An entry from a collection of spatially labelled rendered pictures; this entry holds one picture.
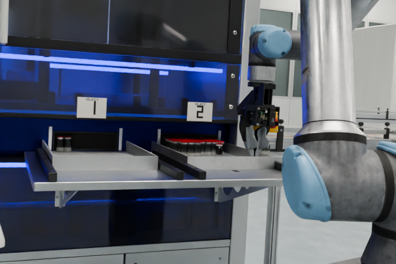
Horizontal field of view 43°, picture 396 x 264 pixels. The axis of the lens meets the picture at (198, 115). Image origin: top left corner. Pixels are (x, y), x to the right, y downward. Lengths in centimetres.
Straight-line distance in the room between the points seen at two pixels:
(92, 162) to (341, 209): 67
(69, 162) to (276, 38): 58
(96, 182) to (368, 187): 59
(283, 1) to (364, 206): 642
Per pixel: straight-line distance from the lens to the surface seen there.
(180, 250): 167
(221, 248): 172
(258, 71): 136
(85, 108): 151
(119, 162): 128
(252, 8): 169
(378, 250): 88
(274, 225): 197
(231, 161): 137
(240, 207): 171
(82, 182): 112
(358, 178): 80
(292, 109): 718
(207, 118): 161
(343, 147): 80
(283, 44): 125
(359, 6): 111
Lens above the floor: 109
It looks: 3 degrees down
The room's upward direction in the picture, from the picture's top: 3 degrees clockwise
